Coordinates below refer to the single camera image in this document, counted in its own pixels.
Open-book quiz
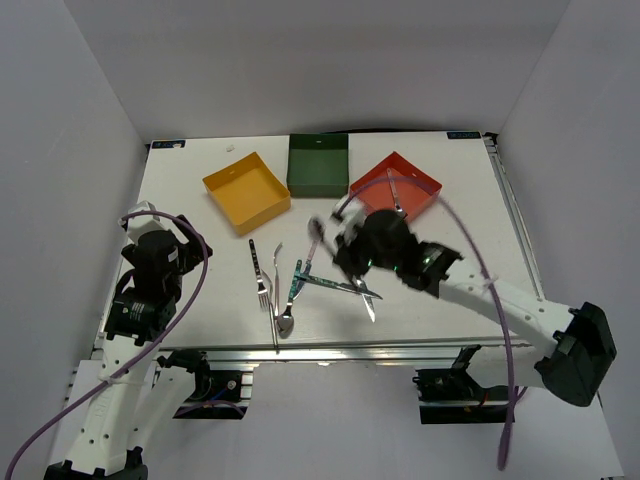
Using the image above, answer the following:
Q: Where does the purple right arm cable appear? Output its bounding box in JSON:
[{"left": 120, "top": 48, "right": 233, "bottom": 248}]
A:
[{"left": 330, "top": 174, "right": 529, "bottom": 471}]

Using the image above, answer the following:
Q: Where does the spoon with dark handle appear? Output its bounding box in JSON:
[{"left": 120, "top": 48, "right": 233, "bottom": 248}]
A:
[{"left": 307, "top": 216, "right": 336, "bottom": 258}]

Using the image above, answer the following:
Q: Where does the fork with dark handle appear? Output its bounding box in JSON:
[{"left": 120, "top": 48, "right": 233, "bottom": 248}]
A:
[{"left": 248, "top": 239, "right": 270, "bottom": 311}]

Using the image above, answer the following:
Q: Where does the knife with green handle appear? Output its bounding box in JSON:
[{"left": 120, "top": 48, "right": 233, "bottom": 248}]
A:
[{"left": 294, "top": 273, "right": 383, "bottom": 300}]

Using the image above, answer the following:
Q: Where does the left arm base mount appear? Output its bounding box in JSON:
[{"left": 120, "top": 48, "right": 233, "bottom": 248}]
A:
[{"left": 157, "top": 349, "right": 249, "bottom": 420}]

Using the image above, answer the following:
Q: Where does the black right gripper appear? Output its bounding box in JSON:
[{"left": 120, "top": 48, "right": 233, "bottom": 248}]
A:
[{"left": 334, "top": 221, "right": 400, "bottom": 278}]

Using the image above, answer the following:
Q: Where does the yellow square container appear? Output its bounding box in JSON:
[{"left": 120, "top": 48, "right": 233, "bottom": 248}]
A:
[{"left": 202, "top": 152, "right": 291, "bottom": 236}]

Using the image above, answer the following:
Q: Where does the spoon with pink handle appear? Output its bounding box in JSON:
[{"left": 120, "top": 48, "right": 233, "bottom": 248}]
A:
[{"left": 386, "top": 168, "right": 406, "bottom": 218}]

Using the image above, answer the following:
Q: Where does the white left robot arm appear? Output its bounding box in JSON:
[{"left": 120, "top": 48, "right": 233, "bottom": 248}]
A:
[{"left": 44, "top": 210, "right": 213, "bottom": 479}]

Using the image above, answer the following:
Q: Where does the spoon with green handle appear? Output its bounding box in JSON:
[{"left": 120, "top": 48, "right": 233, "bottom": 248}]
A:
[{"left": 276, "top": 259, "right": 302, "bottom": 338}]

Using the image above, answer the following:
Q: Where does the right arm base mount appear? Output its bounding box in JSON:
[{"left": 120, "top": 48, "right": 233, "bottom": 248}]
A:
[{"left": 412, "top": 345, "right": 508, "bottom": 425}]

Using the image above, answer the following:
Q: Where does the red square container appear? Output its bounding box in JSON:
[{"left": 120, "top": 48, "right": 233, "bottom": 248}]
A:
[{"left": 350, "top": 152, "right": 442, "bottom": 222}]

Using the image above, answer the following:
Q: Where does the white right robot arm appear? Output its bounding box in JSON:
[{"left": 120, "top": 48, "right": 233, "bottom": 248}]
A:
[{"left": 332, "top": 209, "right": 617, "bottom": 407}]

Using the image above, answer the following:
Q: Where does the dark green square container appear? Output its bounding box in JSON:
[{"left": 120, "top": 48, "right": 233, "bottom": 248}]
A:
[{"left": 286, "top": 133, "right": 350, "bottom": 199}]

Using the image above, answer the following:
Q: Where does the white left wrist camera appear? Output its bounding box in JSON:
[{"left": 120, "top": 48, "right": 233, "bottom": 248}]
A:
[{"left": 119, "top": 201, "right": 165, "bottom": 244}]

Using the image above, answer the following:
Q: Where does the knife with dark handle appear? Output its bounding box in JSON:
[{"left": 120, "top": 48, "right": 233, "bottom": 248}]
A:
[{"left": 355, "top": 279, "right": 376, "bottom": 322}]

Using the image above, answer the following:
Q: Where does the blue label sticker left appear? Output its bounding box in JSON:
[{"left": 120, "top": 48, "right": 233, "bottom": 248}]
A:
[{"left": 150, "top": 140, "right": 186, "bottom": 149}]

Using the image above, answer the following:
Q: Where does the blue label sticker right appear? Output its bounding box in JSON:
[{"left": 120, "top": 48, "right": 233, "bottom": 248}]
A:
[{"left": 446, "top": 131, "right": 482, "bottom": 140}]

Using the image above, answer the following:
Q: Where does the knife with pink handle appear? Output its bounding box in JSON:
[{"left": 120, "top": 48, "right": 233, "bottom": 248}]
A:
[{"left": 293, "top": 240, "right": 319, "bottom": 300}]

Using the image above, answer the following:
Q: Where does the fork with pink handle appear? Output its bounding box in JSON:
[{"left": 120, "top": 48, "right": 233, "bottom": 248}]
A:
[{"left": 271, "top": 242, "right": 283, "bottom": 320}]

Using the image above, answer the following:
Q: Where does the blue label sticker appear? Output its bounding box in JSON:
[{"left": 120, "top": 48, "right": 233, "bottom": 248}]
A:
[
  {"left": 150, "top": 140, "right": 186, "bottom": 149},
  {"left": 446, "top": 131, "right": 482, "bottom": 140}
]

